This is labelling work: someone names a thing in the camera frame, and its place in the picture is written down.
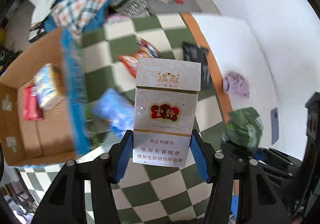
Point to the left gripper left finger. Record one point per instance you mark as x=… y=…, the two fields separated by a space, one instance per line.
x=64 y=201

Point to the green snack bag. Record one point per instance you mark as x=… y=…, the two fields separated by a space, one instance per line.
x=244 y=128

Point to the black white striped bag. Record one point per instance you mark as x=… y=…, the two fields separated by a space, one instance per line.
x=131 y=8

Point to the white cigarette pack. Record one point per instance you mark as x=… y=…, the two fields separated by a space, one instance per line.
x=166 y=97

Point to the purple cloth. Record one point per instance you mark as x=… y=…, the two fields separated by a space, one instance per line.
x=235 y=83

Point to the orange snack bag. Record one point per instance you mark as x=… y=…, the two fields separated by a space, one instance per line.
x=144 y=50

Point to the white blue tissue pack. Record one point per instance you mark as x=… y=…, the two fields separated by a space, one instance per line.
x=49 y=85

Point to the red snack bag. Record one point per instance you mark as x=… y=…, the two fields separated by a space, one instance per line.
x=31 y=108

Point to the cardboard box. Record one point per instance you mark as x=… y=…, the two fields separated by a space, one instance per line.
x=63 y=133

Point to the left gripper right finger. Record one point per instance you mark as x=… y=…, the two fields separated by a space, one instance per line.
x=258 y=200

